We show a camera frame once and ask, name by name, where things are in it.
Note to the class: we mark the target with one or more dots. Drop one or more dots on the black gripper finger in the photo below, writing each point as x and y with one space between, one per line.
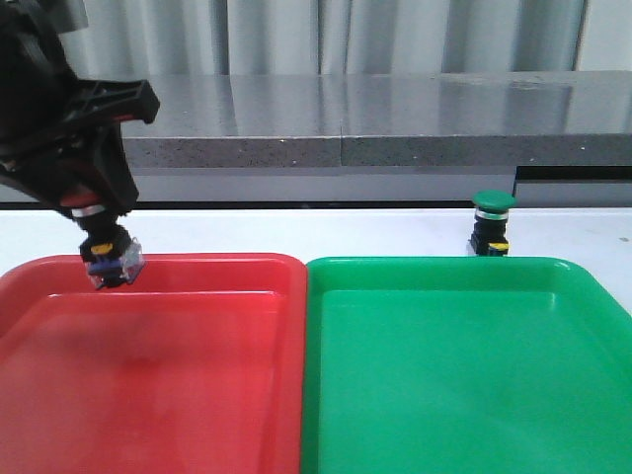
108 174
55 185

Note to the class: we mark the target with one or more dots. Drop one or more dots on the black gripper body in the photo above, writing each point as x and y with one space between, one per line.
44 104

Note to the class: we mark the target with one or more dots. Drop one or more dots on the red mushroom push button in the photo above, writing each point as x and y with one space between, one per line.
111 256

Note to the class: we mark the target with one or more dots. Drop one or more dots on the green mushroom push button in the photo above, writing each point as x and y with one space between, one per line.
488 238

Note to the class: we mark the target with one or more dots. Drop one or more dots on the white pleated curtain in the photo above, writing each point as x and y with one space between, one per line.
141 38

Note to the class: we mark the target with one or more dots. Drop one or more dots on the red plastic tray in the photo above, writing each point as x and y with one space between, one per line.
197 367

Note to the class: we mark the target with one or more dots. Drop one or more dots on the grey stone counter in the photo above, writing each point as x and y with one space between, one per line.
551 139

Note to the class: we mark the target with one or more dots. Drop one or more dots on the green plastic tray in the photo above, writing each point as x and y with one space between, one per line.
464 365

